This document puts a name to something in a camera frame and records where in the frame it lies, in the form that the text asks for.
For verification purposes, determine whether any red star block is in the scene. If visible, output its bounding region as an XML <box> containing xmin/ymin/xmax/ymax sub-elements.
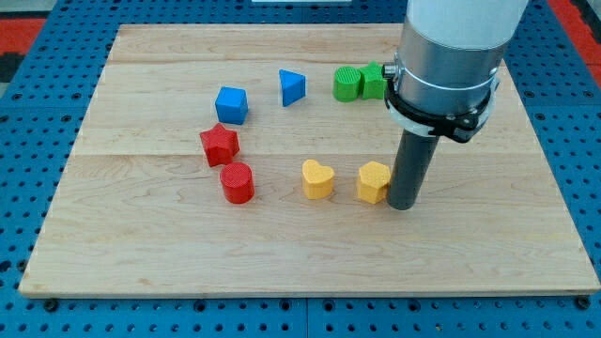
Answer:
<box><xmin>199</xmin><ymin>123</ymin><xmax>239</xmax><ymax>167</ymax></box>

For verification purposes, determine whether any blue triangle block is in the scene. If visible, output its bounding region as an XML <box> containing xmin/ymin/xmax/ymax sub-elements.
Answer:
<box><xmin>279</xmin><ymin>69</ymin><xmax>306</xmax><ymax>107</ymax></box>

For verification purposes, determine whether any green cylinder block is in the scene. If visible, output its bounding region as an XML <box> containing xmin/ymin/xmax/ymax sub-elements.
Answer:
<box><xmin>332</xmin><ymin>66</ymin><xmax>362</xmax><ymax>102</ymax></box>

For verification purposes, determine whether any blue cube block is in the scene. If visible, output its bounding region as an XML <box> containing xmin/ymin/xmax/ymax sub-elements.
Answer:
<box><xmin>215</xmin><ymin>86</ymin><xmax>248</xmax><ymax>125</ymax></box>

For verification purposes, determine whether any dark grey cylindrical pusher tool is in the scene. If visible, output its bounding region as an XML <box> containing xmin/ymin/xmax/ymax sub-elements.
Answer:
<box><xmin>387</xmin><ymin>131</ymin><xmax>439</xmax><ymax>210</ymax></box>

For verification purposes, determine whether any green star block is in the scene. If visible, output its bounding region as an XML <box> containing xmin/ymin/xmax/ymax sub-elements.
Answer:
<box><xmin>359</xmin><ymin>61</ymin><xmax>387</xmax><ymax>100</ymax></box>

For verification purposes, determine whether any black and white clamp ring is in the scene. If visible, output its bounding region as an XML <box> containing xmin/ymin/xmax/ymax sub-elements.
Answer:
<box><xmin>381</xmin><ymin>60</ymin><xmax>501</xmax><ymax>145</ymax></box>

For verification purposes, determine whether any light wooden board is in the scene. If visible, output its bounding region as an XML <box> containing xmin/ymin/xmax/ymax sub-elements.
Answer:
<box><xmin>20</xmin><ymin>24</ymin><xmax>600</xmax><ymax>299</ymax></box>

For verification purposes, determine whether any yellow hexagon block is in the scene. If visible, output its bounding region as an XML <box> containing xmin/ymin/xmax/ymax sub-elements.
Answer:
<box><xmin>357</xmin><ymin>161</ymin><xmax>391</xmax><ymax>204</ymax></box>

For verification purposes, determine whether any red cylinder block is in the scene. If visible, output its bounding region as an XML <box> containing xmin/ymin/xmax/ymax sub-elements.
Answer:
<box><xmin>220</xmin><ymin>162</ymin><xmax>254</xmax><ymax>204</ymax></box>

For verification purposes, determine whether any yellow heart block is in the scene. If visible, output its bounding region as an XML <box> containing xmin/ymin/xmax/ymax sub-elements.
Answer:
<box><xmin>301</xmin><ymin>160</ymin><xmax>335</xmax><ymax>200</ymax></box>

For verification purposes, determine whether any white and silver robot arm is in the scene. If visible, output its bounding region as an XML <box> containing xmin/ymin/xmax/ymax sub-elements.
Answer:
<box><xmin>397</xmin><ymin>0</ymin><xmax>528</xmax><ymax>115</ymax></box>

